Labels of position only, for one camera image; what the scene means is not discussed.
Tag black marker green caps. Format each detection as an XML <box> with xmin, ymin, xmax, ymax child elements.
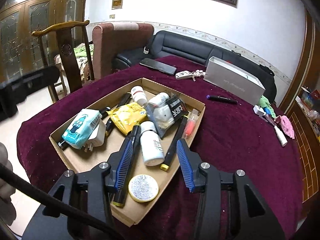
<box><xmin>160</xmin><ymin>116</ymin><xmax>188</xmax><ymax>171</ymax></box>

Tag white charger block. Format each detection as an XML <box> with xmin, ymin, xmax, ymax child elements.
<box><xmin>84</xmin><ymin>120</ymin><xmax>106</xmax><ymax>152</ymax></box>

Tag orange red tube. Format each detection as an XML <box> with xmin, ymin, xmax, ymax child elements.
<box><xmin>183</xmin><ymin>109</ymin><xmax>199</xmax><ymax>139</ymax></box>

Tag white medicine bottle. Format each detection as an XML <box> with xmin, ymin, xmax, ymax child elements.
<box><xmin>140</xmin><ymin>121</ymin><xmax>165</xmax><ymax>166</ymax></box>

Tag yellow round jar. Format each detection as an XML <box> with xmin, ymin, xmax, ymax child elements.
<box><xmin>128</xmin><ymin>174</ymin><xmax>159</xmax><ymax>203</ymax></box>

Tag black marker yellow caps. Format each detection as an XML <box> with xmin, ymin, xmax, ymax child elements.
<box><xmin>113</xmin><ymin>125</ymin><xmax>141</xmax><ymax>208</ymax></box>

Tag yellow snack packet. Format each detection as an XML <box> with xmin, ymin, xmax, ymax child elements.
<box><xmin>107</xmin><ymin>102</ymin><xmax>147</xmax><ymax>135</ymax></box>

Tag teal tissue pack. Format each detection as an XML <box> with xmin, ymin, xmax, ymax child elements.
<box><xmin>62</xmin><ymin>109</ymin><xmax>102</xmax><ymax>150</ymax></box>

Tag black snack packet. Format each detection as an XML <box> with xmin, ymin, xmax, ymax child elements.
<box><xmin>144</xmin><ymin>92</ymin><xmax>189</xmax><ymax>139</ymax></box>

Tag small white red-label bottle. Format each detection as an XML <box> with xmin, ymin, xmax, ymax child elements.
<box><xmin>130</xmin><ymin>86</ymin><xmax>148</xmax><ymax>106</ymax></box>

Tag cardboard tray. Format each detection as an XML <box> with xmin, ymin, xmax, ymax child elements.
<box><xmin>49</xmin><ymin>77</ymin><xmax>206</xmax><ymax>228</ymax></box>

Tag black pen purple tip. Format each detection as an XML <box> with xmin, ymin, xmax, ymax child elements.
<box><xmin>206</xmin><ymin>95</ymin><xmax>238</xmax><ymax>105</ymax></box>

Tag burgundy tablecloth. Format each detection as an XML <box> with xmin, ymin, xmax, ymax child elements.
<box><xmin>16</xmin><ymin>64</ymin><xmax>303</xmax><ymax>239</ymax></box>

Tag white power adapter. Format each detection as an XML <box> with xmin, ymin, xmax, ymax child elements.
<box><xmin>253</xmin><ymin>105</ymin><xmax>266</xmax><ymax>117</ymax></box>

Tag toothpaste tube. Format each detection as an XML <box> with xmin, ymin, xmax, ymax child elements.
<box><xmin>261</xmin><ymin>113</ymin><xmax>277</xmax><ymax>127</ymax></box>

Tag grey shoe box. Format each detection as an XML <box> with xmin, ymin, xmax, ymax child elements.
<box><xmin>204</xmin><ymin>56</ymin><xmax>265</xmax><ymax>106</ymax></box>

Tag green cloth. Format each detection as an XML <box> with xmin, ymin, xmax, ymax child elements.
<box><xmin>258</xmin><ymin>95</ymin><xmax>277</xmax><ymax>119</ymax></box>

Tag white tube bottle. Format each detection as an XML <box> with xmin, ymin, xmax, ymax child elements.
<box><xmin>274</xmin><ymin>126</ymin><xmax>287</xmax><ymax>147</ymax></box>

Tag pink cloth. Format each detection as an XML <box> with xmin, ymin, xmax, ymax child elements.
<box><xmin>275</xmin><ymin>115</ymin><xmax>295</xmax><ymax>139</ymax></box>

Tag brown armchair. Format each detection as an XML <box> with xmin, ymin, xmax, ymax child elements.
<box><xmin>92</xmin><ymin>21</ymin><xmax>154</xmax><ymax>79</ymax></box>

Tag black leather sofa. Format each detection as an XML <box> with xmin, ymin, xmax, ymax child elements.
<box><xmin>112</xmin><ymin>31</ymin><xmax>277</xmax><ymax>103</ymax></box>

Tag wooden brick-pattern counter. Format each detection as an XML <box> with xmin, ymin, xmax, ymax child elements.
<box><xmin>280</xmin><ymin>10</ymin><xmax>319</xmax><ymax>217</ymax></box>

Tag wooden chair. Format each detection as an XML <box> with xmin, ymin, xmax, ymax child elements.
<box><xmin>31</xmin><ymin>20</ymin><xmax>95</xmax><ymax>93</ymax></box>

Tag wooden glass cabinet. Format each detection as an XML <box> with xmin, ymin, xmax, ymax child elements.
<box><xmin>1</xmin><ymin>0</ymin><xmax>85</xmax><ymax>81</ymax></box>

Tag black cable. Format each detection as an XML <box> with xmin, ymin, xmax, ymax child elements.
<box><xmin>0</xmin><ymin>162</ymin><xmax>121</xmax><ymax>240</ymax></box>

